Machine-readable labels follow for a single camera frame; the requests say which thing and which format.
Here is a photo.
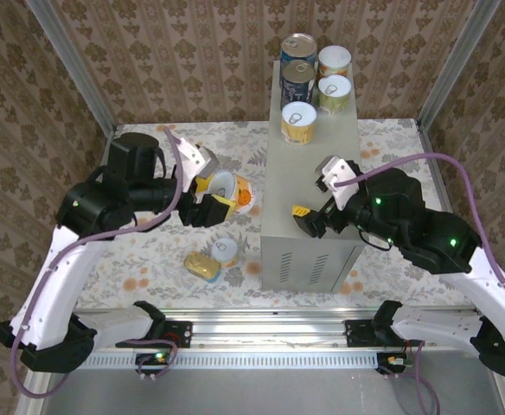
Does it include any small orange fruit label can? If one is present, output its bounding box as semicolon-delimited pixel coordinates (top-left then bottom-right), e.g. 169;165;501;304
208;169;258;216

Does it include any small yellow pineapple can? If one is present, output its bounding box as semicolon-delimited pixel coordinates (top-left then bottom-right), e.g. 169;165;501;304
210;236;240;270
280;101;318;146

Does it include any small green label can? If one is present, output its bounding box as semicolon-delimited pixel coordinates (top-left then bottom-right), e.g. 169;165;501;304
316;73;353;117

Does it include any tall dark navy can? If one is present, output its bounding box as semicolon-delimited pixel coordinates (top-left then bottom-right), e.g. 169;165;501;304
278;59;317;107

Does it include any orange can with white lid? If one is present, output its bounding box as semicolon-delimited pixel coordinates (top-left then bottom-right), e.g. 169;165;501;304
316;45;352;81

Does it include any tall blue food can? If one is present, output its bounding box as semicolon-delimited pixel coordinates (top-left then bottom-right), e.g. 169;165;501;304
279;33;318;70

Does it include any grey metal cabinet counter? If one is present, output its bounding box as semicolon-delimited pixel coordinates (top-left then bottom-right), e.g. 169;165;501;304
260;60;370;294

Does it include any gold rectangular sardine tin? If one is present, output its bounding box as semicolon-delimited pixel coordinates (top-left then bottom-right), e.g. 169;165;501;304
183;252;222;284

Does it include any floral tablecloth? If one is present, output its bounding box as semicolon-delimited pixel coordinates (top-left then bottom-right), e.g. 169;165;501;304
77;120;481;310

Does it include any small electronics board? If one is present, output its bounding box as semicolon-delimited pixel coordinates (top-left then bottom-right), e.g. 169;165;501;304
375;352;412;375
135;352;171;375

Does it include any grey metal lower shelf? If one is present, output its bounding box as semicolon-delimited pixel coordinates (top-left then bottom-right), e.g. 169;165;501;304
16;349;505;415

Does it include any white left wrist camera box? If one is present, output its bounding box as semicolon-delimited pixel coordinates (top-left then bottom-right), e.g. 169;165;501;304
172;137;221;191

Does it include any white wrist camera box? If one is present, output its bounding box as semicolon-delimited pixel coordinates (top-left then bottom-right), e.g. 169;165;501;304
314;154;361;212
172;137;221;191

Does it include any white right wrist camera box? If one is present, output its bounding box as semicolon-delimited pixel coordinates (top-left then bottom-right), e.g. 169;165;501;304
314;154;361;212

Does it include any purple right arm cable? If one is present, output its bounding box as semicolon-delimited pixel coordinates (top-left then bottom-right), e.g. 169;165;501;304
333;153;505;415

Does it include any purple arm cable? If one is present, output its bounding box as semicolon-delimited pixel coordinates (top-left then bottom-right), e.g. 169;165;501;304
10;124;183;399
333;153;505;415

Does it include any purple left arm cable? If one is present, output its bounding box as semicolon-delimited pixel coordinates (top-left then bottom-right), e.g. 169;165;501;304
10;124;183;399

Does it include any aluminium frame post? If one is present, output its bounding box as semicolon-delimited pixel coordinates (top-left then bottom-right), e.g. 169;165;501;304
416;0;502;129
25;0;118;135

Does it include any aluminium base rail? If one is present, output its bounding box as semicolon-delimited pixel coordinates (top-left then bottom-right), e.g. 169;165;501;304
35;309;505;351

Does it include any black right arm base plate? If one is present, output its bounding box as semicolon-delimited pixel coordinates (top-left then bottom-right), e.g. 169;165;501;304
344;319;425;348

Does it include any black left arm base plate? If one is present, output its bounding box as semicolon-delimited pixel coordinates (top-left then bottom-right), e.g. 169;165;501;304
115;320;193;349

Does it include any slotted grey cable duct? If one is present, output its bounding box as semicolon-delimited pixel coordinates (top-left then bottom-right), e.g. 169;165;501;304
53;352;409;371

